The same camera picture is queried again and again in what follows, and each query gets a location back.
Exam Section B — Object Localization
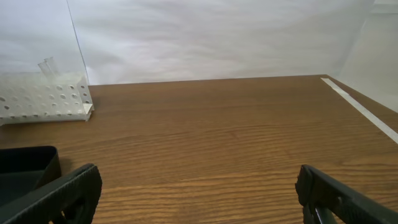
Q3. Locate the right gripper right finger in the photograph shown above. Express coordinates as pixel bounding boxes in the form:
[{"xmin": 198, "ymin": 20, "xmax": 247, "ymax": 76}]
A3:
[{"xmin": 294, "ymin": 164, "xmax": 398, "ymax": 224}]

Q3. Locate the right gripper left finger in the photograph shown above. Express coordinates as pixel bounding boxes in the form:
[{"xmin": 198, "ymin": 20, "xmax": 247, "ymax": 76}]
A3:
[{"xmin": 0, "ymin": 163, "xmax": 103, "ymax": 224}]

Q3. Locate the white test tube rack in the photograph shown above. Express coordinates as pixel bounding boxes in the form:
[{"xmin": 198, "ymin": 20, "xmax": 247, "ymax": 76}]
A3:
[{"xmin": 0, "ymin": 72, "xmax": 95, "ymax": 127}]

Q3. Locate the black tray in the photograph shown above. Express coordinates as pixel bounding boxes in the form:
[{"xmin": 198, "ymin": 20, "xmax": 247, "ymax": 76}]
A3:
[{"xmin": 0, "ymin": 145, "xmax": 63, "ymax": 208}]

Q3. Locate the clear test tube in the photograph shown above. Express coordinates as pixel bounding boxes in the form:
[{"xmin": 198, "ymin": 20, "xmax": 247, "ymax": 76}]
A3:
[{"xmin": 37, "ymin": 56, "xmax": 62, "ymax": 79}]

